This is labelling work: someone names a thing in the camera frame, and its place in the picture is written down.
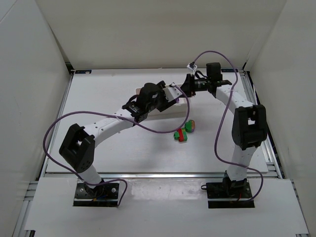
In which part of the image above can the green purple round lego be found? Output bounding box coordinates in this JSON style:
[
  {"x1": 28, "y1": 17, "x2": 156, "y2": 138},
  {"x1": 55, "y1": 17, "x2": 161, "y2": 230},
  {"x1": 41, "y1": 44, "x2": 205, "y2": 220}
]
[{"x1": 184, "y1": 119, "x2": 196, "y2": 133}]

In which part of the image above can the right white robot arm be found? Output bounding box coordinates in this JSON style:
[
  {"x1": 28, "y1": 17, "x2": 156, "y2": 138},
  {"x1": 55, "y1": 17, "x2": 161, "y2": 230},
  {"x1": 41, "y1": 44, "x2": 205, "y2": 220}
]
[{"x1": 181, "y1": 63, "x2": 268, "y2": 197}]

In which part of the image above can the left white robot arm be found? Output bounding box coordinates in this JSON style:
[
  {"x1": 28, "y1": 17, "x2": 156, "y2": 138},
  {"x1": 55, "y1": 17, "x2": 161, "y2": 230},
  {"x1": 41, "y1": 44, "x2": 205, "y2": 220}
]
[{"x1": 59, "y1": 81, "x2": 182, "y2": 194}]

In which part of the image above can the green red lego stack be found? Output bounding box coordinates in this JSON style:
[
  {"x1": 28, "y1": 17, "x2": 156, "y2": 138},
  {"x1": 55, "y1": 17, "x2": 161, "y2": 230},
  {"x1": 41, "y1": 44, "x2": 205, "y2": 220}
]
[{"x1": 173, "y1": 128, "x2": 188, "y2": 143}]

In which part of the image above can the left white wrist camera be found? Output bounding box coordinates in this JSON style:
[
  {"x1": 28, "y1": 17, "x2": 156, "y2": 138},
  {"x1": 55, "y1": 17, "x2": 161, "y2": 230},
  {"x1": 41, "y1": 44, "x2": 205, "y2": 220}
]
[{"x1": 163, "y1": 83, "x2": 183, "y2": 102}]

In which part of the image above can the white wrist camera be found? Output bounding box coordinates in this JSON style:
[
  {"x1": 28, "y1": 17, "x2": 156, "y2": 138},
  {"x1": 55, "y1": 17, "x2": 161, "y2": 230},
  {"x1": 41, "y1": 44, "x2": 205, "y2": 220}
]
[
  {"x1": 187, "y1": 62, "x2": 198, "y2": 74},
  {"x1": 163, "y1": 83, "x2": 183, "y2": 102}
]

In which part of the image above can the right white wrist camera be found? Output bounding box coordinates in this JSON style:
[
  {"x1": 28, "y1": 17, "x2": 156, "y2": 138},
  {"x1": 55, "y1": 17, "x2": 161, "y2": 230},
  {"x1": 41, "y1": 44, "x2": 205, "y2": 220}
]
[{"x1": 187, "y1": 62, "x2": 198, "y2": 74}]

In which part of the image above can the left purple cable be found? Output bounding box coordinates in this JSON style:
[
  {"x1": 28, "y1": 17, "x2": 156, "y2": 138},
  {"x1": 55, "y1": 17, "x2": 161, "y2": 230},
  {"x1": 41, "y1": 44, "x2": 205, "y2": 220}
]
[{"x1": 43, "y1": 83, "x2": 190, "y2": 207}]

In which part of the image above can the purple cable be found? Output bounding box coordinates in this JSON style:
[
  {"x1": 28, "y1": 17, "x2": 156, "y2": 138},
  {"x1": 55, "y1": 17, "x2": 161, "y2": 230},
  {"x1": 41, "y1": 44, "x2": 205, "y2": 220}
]
[
  {"x1": 193, "y1": 50, "x2": 264, "y2": 201},
  {"x1": 43, "y1": 83, "x2": 190, "y2": 207}
]

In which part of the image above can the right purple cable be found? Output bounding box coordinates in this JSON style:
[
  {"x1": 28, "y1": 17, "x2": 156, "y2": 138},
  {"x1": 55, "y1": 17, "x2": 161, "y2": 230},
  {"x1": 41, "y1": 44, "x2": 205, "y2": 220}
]
[{"x1": 193, "y1": 50, "x2": 264, "y2": 201}]

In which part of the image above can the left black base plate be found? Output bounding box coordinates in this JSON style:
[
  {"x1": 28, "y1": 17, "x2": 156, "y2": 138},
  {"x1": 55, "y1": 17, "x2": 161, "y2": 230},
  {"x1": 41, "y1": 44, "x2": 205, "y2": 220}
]
[{"x1": 73, "y1": 181, "x2": 119, "y2": 207}]

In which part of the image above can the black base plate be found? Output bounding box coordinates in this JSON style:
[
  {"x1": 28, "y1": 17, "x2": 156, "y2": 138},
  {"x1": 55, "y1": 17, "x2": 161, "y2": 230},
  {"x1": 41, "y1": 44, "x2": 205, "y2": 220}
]
[
  {"x1": 73, "y1": 181, "x2": 119, "y2": 207},
  {"x1": 201, "y1": 182, "x2": 255, "y2": 209}
]

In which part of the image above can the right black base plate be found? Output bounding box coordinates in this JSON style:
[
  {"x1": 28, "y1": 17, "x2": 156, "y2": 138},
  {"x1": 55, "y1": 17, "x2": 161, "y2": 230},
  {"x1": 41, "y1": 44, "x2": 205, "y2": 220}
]
[{"x1": 201, "y1": 182, "x2": 255, "y2": 209}]

